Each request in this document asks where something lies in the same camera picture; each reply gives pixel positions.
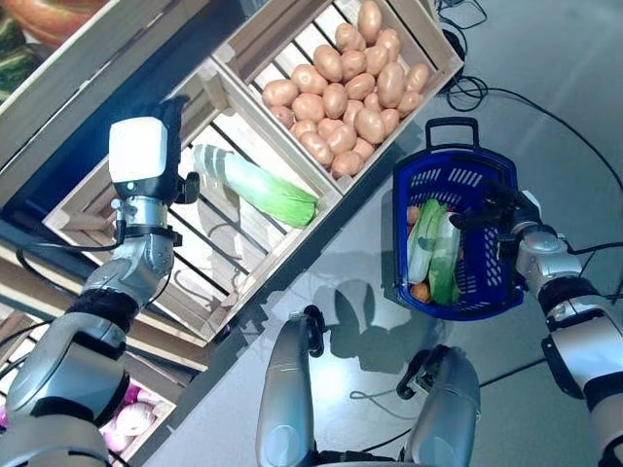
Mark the blue plastic shopping basket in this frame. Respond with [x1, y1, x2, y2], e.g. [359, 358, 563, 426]
[391, 118, 527, 322]

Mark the long black floor cable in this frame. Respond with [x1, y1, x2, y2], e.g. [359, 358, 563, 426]
[437, 72, 623, 196]

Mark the wooden slatted crate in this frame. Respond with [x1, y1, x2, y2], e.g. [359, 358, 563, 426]
[42, 57, 345, 344]
[211, 0, 466, 196]
[94, 340, 179, 467]

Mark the orange pumpkin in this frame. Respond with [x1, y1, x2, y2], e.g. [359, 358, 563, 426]
[0, 0, 111, 50]

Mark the silver left robot leg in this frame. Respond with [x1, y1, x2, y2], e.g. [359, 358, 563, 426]
[255, 305, 327, 467]

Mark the brown potato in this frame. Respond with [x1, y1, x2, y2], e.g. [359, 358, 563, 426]
[377, 61, 407, 109]
[340, 50, 367, 82]
[261, 79, 300, 108]
[353, 107, 387, 146]
[357, 0, 385, 46]
[375, 27, 403, 62]
[312, 44, 345, 83]
[334, 22, 366, 53]
[290, 63, 328, 96]
[330, 150, 365, 179]
[406, 62, 431, 93]
[291, 92, 326, 123]
[321, 82, 349, 120]

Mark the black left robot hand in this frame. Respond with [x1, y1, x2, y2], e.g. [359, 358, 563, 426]
[107, 94, 201, 205]

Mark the large wooden crate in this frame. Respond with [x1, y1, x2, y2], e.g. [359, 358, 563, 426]
[0, 0, 244, 171]

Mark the green white napa cabbage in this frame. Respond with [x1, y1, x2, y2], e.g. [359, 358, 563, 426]
[427, 211, 463, 305]
[192, 143, 320, 229]
[406, 198, 452, 284]

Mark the black round stand base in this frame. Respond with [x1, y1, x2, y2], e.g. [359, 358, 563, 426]
[440, 23, 468, 62]

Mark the green striped pumpkin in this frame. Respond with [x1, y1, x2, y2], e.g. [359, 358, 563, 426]
[0, 14, 43, 103]

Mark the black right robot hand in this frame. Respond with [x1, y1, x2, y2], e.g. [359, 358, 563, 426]
[448, 178, 544, 238]

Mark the purple white onion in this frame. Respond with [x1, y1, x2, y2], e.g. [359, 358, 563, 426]
[130, 383, 165, 406]
[114, 402, 157, 437]

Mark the silver robot leg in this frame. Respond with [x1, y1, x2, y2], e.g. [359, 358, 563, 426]
[396, 343, 482, 467]
[255, 305, 327, 467]

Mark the silver right robot leg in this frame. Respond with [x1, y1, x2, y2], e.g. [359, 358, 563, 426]
[396, 343, 482, 467]

